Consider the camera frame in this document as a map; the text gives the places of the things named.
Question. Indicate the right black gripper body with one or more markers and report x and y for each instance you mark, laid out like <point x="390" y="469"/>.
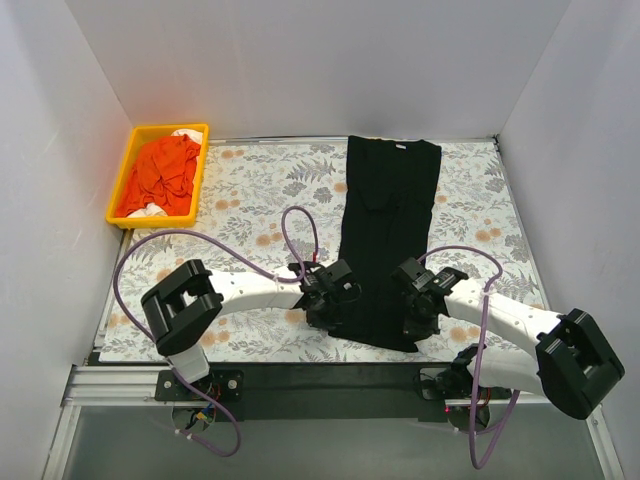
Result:
<point x="407" y="298"/>

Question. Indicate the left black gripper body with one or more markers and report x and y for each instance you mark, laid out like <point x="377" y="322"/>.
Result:
<point x="345" y="293"/>

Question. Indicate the black t shirt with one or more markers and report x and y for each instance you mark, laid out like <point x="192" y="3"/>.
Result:
<point x="391" y="190"/>

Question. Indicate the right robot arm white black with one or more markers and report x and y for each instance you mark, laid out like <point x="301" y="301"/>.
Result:
<point x="564" y="357"/>

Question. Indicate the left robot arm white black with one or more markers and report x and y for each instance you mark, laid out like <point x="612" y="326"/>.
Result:
<point x="180" y="308"/>

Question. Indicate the floral table cloth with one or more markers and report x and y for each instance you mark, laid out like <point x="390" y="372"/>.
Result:
<point x="268" y="202"/>

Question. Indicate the yellow plastic bin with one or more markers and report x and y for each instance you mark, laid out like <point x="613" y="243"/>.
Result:
<point x="160" y="177"/>

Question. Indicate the orange t shirt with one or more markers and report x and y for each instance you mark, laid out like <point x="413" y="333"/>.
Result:
<point x="165" y="175"/>

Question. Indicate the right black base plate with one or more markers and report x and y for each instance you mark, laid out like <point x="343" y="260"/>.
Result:
<point x="444" y="383"/>

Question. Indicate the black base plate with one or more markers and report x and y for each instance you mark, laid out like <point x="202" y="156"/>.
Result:
<point x="444" y="383"/>
<point x="222" y="385"/>

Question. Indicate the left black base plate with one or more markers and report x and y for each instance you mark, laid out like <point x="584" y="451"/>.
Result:
<point x="222" y="385"/>

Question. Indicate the aluminium frame rail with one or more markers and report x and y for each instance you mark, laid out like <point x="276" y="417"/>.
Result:
<point x="110" y="426"/>

